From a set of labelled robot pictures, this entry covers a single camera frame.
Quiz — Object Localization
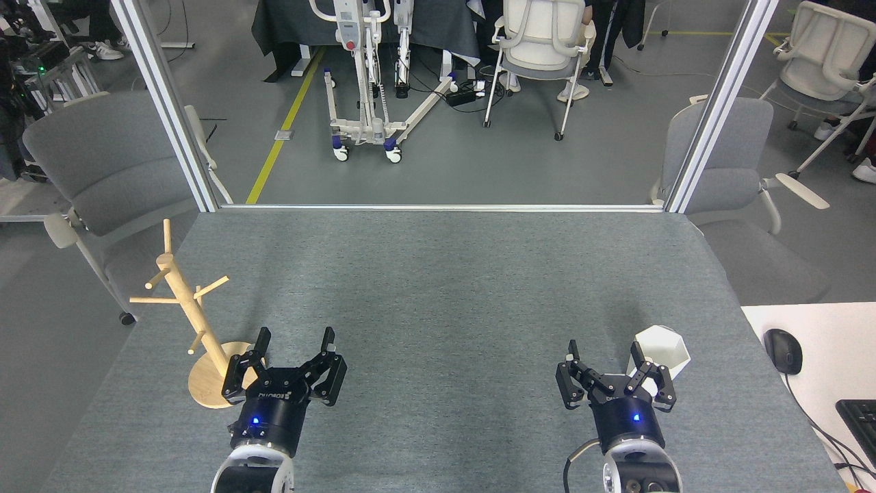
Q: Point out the metal equipment cart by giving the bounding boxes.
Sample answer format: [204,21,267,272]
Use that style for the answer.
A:
[10,41,103,103]

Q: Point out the wooden cup rack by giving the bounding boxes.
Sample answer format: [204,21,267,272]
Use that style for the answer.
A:
[129,219,264,409]

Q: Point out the white desk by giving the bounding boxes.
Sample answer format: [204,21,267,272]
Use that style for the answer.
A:
[741,302,876,493]

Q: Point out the black power strip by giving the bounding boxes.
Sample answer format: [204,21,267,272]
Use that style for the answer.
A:
[446,81,487,107]

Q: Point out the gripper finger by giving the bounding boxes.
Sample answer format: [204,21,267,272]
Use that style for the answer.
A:
[556,340,603,410]
[221,327,272,405]
[301,327,348,407]
[624,341,677,413]

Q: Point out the table with dark cloth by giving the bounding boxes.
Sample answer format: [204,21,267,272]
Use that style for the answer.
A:
[251,0,480,83]

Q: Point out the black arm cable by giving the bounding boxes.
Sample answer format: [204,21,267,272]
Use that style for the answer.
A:
[563,438,604,493]

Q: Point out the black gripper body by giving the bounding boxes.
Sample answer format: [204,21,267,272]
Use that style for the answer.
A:
[229,366,312,456]
[589,373,666,453]

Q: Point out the silver frame post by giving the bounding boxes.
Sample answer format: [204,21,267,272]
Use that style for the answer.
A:
[109,0,221,213]
[665,0,781,214]

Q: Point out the black computer mouse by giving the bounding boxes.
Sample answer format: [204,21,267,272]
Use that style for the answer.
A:
[764,329,803,375]

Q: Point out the grey upholstered chair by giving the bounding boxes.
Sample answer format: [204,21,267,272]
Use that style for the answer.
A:
[23,91,233,326]
[649,96,832,305]

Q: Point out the person with white shoes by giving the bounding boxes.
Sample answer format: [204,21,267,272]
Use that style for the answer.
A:
[65,0,131,61]

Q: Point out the white mesh office chair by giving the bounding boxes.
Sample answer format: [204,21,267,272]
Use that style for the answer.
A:
[483,0,597,142]
[760,0,876,180]

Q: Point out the person in dark trousers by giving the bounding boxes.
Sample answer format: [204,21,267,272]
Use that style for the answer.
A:
[582,0,647,86]

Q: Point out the white stand on wheels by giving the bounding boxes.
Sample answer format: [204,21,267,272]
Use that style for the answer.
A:
[309,0,458,164]

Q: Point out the white hexagonal cup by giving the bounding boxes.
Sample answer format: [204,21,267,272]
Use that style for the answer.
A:
[626,325,691,398]

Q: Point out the black mouse cable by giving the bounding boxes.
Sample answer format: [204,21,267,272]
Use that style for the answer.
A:
[784,373,876,475]

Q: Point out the black keyboard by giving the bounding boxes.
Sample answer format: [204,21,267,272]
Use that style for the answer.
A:
[836,399,876,470]

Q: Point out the silver frame rail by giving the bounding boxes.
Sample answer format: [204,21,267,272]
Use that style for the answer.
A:
[218,203,666,213]

